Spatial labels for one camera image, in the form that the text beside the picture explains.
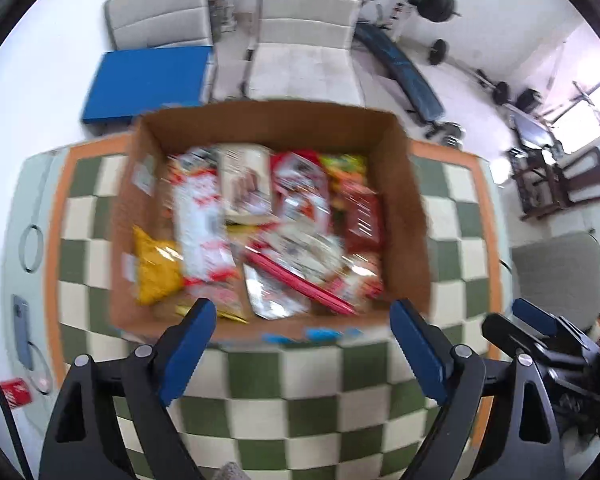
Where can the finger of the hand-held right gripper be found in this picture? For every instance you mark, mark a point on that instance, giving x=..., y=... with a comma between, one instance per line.
x=532, y=312
x=505, y=335

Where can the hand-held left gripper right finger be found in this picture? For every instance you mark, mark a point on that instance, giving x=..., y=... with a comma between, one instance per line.
x=420, y=355

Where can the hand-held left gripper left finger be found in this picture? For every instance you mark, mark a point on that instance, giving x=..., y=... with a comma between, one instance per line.
x=190, y=350

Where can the gold snack packet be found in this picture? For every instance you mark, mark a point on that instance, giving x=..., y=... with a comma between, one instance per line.
x=230, y=314

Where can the yellow snack packet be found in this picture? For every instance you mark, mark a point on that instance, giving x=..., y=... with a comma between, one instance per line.
x=155, y=270

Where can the silver clear snack packet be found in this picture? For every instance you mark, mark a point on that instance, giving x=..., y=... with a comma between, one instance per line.
x=270, y=295

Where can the long red white snack packet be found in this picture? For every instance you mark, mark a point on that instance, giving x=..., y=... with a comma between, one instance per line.
x=200, y=230

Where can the long pink stick packet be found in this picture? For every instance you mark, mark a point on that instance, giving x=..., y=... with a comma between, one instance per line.
x=300, y=280

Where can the brown cardboard box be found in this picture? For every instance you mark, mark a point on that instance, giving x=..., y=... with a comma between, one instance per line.
x=400, y=220

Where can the dark red snack packet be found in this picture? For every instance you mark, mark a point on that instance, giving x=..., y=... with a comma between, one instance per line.
x=362, y=220

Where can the white patterned snack packet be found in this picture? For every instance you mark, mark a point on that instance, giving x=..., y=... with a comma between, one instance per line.
x=305, y=250

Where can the grey upholstered chair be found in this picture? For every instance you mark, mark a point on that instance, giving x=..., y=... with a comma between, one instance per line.
x=560, y=275

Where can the green white checkered tablecloth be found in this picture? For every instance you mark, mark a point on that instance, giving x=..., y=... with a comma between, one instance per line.
x=300, y=410

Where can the grey cloth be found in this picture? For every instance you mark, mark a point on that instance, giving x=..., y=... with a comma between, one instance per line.
x=230, y=472

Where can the dark wooden chair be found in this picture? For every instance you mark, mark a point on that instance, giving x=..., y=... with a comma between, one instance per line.
x=587, y=175

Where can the grey blue phone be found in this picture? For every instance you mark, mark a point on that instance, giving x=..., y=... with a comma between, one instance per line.
x=22, y=330

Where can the small red packet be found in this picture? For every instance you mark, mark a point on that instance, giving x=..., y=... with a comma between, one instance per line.
x=16, y=394

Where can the dark flat screen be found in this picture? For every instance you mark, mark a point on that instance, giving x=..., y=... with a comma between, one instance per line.
x=532, y=130

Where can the white cookie packet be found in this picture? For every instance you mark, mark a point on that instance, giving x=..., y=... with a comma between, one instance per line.
x=242, y=175

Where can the orange panda snack packet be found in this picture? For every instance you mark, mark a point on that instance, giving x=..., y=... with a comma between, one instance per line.
x=192, y=159

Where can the bright window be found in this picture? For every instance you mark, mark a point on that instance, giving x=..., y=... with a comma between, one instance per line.
x=587, y=120

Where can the colourful candy packet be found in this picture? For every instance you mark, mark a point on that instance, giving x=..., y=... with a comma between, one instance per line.
x=345, y=166

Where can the dark block weight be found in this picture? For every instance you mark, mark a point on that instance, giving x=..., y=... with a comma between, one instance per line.
x=530, y=101

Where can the dark blue weight bench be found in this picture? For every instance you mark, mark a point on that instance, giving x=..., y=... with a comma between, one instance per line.
x=405, y=75

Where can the curved barbell with black plates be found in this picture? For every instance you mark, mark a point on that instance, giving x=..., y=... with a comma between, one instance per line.
x=437, y=52

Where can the white padded chair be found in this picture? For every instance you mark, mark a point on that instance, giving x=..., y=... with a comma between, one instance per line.
x=155, y=10
x=300, y=70

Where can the white weight rack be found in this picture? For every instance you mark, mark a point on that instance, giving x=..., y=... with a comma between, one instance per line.
x=405, y=5

